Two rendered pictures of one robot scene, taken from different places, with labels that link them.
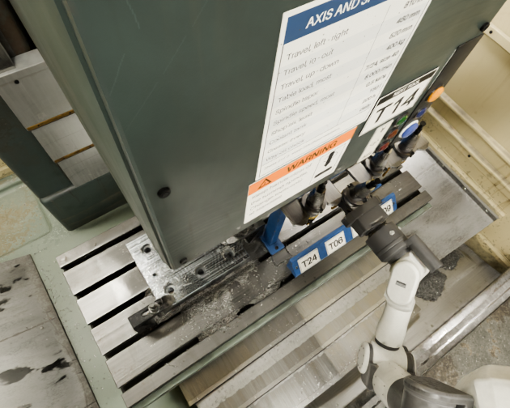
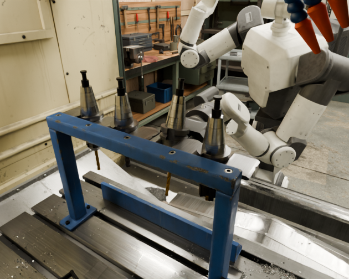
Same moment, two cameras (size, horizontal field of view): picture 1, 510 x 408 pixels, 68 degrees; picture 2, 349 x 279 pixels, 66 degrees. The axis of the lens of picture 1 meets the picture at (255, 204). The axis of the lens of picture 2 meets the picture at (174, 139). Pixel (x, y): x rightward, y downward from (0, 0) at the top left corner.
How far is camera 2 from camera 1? 0.90 m
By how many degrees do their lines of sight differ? 71
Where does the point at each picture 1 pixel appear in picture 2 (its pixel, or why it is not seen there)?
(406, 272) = (231, 99)
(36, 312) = not seen: outside the picture
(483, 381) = (288, 52)
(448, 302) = (162, 182)
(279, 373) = (315, 263)
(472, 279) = (137, 174)
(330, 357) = (266, 228)
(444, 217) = not seen: hidden behind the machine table
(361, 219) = (200, 127)
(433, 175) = (54, 183)
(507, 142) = (49, 103)
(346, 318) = not seen: hidden behind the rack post
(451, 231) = (109, 172)
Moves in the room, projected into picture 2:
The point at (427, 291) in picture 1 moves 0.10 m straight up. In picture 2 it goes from (158, 194) to (158, 176)
